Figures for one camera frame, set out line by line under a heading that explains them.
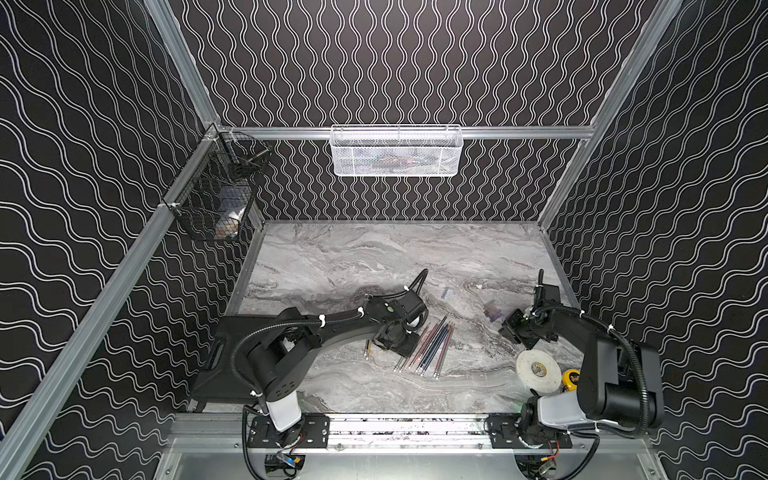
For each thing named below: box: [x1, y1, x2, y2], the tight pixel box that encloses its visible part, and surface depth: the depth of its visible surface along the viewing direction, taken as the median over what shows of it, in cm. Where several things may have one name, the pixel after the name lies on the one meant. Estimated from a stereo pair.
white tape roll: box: [516, 349, 562, 394], surface depth 86 cm
